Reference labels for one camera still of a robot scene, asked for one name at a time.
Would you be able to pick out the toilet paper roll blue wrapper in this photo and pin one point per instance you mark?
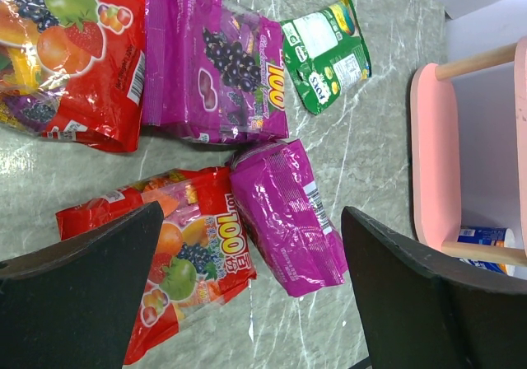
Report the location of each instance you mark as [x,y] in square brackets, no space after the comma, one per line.
[492,236]

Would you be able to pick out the purple candy bag lower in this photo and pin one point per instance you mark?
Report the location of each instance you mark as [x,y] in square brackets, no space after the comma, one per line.
[274,187]

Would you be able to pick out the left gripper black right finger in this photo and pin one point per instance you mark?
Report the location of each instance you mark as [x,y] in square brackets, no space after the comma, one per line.
[420,308]

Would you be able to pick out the red candy bag upper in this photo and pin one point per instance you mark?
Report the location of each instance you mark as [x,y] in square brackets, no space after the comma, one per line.
[74,70]

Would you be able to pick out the purple candy bag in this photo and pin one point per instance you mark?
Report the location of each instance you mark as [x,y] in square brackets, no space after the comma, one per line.
[214,72]
[274,187]

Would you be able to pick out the pink three-tier shelf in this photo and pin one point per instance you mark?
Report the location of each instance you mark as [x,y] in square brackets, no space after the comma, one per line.
[468,140]

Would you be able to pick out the red candy bag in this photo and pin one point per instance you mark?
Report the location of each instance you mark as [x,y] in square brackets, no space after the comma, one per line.
[74,70]
[202,255]

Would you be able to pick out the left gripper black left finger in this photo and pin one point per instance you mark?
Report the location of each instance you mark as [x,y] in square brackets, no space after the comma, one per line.
[73,304]

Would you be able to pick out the purple candy bag upper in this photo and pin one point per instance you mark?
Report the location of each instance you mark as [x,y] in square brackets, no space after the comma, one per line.
[214,72]

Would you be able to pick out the green candy bag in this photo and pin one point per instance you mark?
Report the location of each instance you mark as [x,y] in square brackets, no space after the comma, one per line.
[325,54]

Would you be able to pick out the red candy bag lower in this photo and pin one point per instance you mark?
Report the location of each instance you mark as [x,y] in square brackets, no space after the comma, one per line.
[202,255]

